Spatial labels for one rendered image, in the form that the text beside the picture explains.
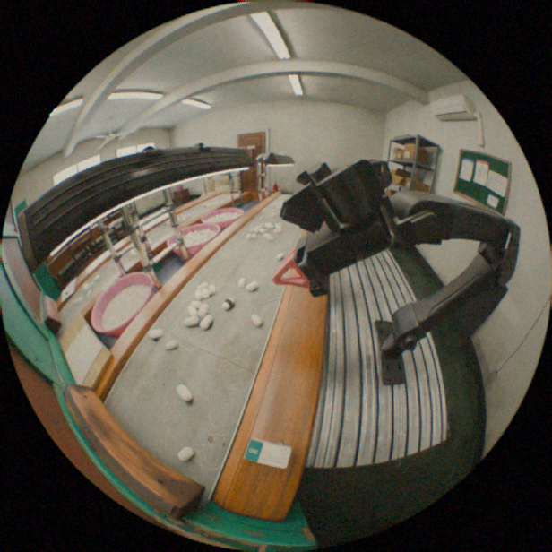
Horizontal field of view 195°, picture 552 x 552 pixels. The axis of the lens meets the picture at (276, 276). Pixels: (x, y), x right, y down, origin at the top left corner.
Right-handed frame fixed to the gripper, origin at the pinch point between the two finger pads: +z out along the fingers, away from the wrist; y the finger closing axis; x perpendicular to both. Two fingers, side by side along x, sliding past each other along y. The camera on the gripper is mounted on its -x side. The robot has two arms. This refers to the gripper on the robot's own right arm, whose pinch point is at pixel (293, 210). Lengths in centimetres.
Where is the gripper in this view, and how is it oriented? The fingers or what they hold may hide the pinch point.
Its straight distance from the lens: 71.4
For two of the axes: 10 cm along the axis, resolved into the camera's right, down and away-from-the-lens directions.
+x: 6.3, 6.9, 3.6
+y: -2.5, 6.2, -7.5
